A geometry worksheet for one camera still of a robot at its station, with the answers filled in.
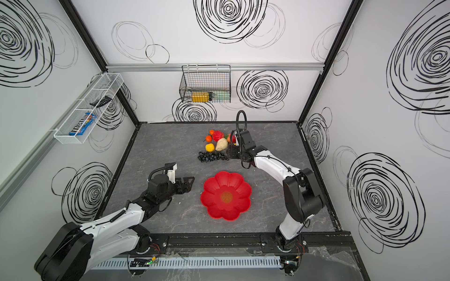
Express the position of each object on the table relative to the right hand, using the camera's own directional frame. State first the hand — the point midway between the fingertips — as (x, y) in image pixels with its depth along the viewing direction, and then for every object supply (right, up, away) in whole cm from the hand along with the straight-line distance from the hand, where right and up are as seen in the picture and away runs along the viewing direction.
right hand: (234, 150), depth 91 cm
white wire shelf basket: (-67, +34, +1) cm, 75 cm away
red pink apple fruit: (-10, +8, +16) cm, 21 cm away
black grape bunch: (-14, -4, +8) cm, 17 cm away
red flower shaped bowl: (-4, -23, -2) cm, 24 cm away
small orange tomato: (-15, +6, +18) cm, 24 cm away
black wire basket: (-15, +37, +8) cm, 41 cm away
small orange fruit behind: (-14, +10, +21) cm, 27 cm away
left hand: (-23, -14, -5) cm, 27 cm away
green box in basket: (-6, +27, -4) cm, 28 cm away
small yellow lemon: (-14, +1, +13) cm, 19 cm away
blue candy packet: (-64, +10, -20) cm, 67 cm away
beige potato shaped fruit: (-7, +2, +12) cm, 14 cm away
